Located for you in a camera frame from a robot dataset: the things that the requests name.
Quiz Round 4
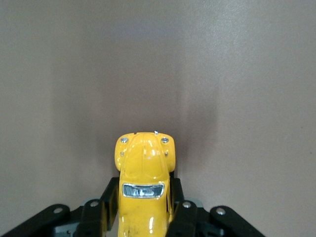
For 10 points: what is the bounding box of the yellow beetle toy car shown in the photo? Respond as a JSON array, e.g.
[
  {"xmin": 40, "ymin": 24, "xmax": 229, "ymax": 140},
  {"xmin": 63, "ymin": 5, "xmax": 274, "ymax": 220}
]
[{"xmin": 114, "ymin": 130, "xmax": 177, "ymax": 237}]

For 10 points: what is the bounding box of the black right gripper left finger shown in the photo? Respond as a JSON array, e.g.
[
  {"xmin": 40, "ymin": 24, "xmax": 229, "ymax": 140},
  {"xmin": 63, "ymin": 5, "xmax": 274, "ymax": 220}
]
[{"xmin": 0, "ymin": 177, "xmax": 120, "ymax": 237}]

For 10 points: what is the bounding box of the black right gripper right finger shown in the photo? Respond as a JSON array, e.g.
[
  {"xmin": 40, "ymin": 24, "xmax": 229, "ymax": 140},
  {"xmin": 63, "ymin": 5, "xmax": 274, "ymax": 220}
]
[{"xmin": 165, "ymin": 177, "xmax": 266, "ymax": 237}]

